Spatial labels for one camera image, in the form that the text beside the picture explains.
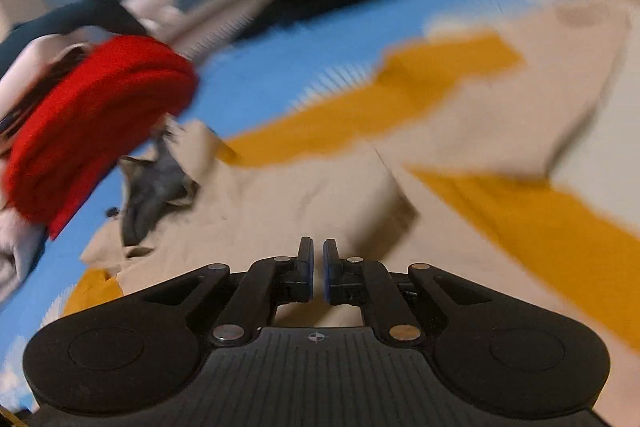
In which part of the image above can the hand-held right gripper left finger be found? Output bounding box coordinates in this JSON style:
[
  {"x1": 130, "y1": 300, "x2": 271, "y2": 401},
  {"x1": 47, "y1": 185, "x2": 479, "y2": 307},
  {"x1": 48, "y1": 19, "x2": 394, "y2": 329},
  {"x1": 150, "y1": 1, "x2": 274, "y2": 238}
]
[{"x1": 134, "y1": 236, "x2": 315, "y2": 348}]

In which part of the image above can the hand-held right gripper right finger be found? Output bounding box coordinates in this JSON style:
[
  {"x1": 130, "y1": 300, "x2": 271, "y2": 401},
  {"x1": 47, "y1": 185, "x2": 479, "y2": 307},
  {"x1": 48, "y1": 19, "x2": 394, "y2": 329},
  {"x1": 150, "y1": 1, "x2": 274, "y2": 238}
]
[{"x1": 323, "y1": 238, "x2": 502, "y2": 347}]

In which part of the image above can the beige and mustard sweatshirt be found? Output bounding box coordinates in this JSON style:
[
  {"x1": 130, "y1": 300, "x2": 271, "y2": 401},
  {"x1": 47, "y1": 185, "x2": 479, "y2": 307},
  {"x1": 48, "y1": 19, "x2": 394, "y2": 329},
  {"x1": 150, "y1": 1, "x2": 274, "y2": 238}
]
[{"x1": 65, "y1": 2, "x2": 640, "y2": 358}]

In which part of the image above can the blue cloud printed blanket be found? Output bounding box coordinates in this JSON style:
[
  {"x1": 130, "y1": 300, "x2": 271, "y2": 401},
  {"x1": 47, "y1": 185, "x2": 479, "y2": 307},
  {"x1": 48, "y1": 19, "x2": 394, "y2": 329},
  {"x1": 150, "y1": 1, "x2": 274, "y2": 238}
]
[{"x1": 0, "y1": 0, "x2": 640, "y2": 414}]

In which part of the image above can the red folded cloth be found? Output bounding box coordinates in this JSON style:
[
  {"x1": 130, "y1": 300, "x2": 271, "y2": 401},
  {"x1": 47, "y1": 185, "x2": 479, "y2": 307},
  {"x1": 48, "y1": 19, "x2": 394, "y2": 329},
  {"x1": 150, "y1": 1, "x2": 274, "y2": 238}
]
[{"x1": 0, "y1": 34, "x2": 199, "y2": 241}]

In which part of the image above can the grey ribbed strip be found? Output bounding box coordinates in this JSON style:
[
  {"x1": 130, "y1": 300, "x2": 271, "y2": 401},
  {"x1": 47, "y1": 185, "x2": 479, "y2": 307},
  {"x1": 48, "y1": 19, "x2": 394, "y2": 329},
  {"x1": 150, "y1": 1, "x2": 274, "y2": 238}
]
[{"x1": 165, "y1": 0, "x2": 282, "y2": 62}]

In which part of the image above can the white folded cloth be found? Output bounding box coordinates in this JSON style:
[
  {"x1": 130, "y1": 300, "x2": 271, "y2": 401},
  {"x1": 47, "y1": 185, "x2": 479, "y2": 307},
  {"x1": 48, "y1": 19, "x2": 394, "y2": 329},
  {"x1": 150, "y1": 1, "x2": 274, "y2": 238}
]
[{"x1": 0, "y1": 32, "x2": 96, "y2": 308}]

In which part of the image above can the dark teal cloth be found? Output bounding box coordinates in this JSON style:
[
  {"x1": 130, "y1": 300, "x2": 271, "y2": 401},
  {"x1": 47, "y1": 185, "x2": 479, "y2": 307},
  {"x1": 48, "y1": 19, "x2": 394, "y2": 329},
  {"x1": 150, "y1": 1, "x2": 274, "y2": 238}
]
[{"x1": 0, "y1": 0, "x2": 151, "y2": 78}]

